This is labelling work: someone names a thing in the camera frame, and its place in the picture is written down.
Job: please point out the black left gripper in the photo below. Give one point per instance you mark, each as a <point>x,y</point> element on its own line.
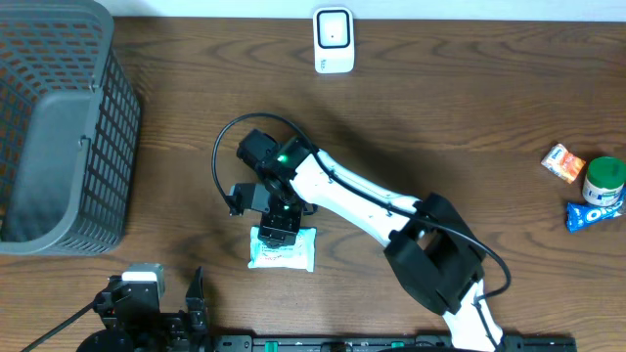
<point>177,330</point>

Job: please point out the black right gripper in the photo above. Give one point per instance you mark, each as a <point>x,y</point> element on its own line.
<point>277,229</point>

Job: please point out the white wet wipes pack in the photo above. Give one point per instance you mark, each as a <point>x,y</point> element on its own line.
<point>300,255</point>

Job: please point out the orange tissue pack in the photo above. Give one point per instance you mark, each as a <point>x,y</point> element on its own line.
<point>566,165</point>

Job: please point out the blue Oreo cookie pack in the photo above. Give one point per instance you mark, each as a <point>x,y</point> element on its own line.
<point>581,216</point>

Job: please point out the green lid white jar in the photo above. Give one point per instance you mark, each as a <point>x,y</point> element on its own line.
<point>604,181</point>

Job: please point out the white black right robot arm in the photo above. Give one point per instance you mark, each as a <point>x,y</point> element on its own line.
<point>430,249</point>

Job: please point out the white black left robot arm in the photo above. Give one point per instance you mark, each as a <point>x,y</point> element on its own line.
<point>118,341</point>

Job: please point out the white barcode scanner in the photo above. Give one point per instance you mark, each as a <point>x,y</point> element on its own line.
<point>334,44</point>

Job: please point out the grey plastic mesh basket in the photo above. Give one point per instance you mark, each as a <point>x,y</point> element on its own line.
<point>70,125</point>

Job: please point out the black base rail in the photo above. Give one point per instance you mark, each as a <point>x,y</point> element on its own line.
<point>424,342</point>

